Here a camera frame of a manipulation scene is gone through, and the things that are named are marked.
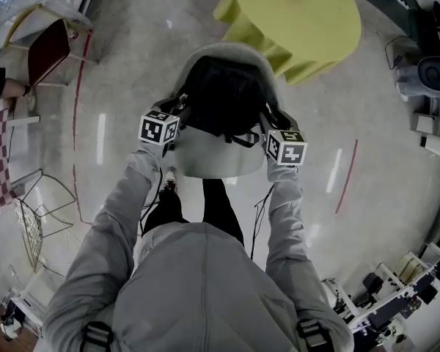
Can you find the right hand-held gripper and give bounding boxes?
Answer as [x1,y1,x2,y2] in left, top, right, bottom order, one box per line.
[259,103,308,166]

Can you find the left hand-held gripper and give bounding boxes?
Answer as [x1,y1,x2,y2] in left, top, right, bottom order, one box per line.
[138,93,192,147]

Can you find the grey chair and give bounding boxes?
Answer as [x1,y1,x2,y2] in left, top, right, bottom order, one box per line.
[171,42,282,179]

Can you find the black bag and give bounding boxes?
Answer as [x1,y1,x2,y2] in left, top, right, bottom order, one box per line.
[178,55,280,148]

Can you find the person's right forearm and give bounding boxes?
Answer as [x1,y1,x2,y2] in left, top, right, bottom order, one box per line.
[264,155,309,260]

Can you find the person's left forearm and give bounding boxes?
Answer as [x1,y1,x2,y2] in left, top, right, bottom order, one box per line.
[91,140,164,241]

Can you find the wooden chair with red seat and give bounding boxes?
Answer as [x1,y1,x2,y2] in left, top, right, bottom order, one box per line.
[5,4,98,88]

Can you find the black office chair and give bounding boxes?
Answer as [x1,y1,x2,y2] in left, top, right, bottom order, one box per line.
[409,1,440,59]

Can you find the person's left shoe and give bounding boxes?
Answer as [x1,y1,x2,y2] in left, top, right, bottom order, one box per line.
[163,166,179,194]

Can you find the red floor tape line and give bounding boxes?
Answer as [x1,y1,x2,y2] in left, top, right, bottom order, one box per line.
[334,139,359,215]

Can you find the person's left leg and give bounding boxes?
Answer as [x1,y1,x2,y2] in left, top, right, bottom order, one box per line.
[142,188,190,238]

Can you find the person's leg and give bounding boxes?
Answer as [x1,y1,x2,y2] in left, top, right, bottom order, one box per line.
[142,188,190,238]
[201,177,245,249]

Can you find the person's right leg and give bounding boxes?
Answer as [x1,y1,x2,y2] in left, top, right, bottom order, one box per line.
[201,177,245,249]

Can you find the yellow round table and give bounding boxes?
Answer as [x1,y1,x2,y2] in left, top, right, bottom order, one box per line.
[212,0,362,86]

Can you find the white boxes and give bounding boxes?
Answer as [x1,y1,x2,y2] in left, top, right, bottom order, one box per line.
[410,111,440,159]

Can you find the person's grey hoodie torso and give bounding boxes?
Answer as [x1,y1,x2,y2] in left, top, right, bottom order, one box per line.
[43,221,355,352]

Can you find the grey round device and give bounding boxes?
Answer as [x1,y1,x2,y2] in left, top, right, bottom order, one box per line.
[417,54,440,93]

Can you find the white equipment shelf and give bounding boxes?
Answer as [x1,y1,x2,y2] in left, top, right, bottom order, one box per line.
[321,241,440,348]

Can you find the white low cabinet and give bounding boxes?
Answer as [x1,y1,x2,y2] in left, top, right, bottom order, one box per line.
[0,265,49,341]

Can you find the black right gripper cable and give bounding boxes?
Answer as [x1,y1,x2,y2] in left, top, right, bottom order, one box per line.
[249,184,276,260]

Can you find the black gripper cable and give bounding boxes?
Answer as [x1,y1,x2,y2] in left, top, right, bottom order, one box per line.
[249,184,276,260]
[138,166,166,236]

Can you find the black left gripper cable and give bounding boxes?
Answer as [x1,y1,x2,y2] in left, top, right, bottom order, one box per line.
[138,166,166,236]

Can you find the black floor cable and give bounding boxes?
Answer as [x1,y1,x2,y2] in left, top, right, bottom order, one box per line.
[384,34,414,70]

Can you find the wire frame chair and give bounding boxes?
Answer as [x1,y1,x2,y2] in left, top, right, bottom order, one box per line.
[12,168,78,271]

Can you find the black shoulder strap buckle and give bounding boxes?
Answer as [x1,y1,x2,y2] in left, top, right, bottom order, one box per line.
[296,318,330,348]
[81,320,114,352]

